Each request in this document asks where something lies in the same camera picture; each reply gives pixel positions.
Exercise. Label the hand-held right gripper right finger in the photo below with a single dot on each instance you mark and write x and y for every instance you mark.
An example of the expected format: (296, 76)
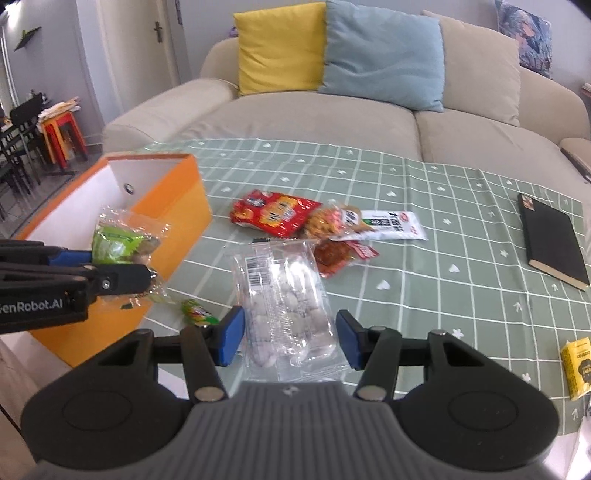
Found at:
(348, 340)

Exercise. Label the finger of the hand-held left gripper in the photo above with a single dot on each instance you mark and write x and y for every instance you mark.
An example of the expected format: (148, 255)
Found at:
(71, 257)
(120, 279)

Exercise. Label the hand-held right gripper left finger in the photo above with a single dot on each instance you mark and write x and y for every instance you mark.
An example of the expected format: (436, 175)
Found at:
(231, 336)

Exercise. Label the green snack packet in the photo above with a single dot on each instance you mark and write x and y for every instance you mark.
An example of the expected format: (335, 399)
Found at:
(115, 242)

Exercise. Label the clear packet of white candies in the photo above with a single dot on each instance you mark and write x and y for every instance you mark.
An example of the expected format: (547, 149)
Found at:
(286, 295)

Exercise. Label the orange storage box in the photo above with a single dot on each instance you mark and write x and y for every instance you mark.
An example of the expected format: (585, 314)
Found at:
(180, 203)

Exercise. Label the red cartoon snack packet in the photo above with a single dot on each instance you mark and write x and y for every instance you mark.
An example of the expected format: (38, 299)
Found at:
(272, 213)

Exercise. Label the small green candy packet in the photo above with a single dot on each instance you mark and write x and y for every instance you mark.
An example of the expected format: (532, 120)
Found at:
(199, 314)

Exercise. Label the red spicy snack packet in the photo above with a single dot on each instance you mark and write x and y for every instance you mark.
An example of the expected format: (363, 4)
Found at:
(339, 254)

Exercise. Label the clear peanut snack packet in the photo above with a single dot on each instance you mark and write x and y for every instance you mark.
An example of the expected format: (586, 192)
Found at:
(325, 222)

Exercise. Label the orange stool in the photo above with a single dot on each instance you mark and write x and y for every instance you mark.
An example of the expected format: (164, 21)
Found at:
(62, 136)

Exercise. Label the white snack packet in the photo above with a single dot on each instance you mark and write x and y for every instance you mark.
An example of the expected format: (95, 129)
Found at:
(392, 226)

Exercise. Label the green checked tablecloth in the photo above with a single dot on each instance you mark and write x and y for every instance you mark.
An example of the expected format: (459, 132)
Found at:
(461, 277)

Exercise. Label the black chair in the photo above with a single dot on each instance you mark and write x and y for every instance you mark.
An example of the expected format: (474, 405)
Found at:
(25, 124)

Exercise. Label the stack of papers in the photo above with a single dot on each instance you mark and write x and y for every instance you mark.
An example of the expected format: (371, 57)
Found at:
(60, 108)

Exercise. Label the white door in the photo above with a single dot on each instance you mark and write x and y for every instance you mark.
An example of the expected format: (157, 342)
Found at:
(147, 69)

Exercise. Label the beige sofa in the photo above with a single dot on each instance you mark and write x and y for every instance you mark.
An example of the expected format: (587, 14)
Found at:
(323, 122)

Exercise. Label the black notebook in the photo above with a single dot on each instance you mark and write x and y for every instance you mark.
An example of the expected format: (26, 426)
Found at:
(551, 240)

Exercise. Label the yellow packet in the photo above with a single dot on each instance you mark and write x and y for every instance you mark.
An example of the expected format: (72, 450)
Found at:
(578, 369)

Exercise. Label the yellow pillow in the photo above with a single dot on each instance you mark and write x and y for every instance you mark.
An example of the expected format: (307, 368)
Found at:
(279, 50)

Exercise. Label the light blue pillow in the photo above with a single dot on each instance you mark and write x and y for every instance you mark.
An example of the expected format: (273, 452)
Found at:
(383, 55)

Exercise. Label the beige pillow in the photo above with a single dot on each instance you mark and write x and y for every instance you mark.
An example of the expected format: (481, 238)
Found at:
(480, 74)

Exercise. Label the blue patterned pillow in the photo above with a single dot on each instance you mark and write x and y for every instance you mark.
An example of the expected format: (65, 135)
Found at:
(526, 32)

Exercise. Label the green wall shelf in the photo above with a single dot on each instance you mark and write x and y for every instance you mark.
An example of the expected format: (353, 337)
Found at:
(27, 38)

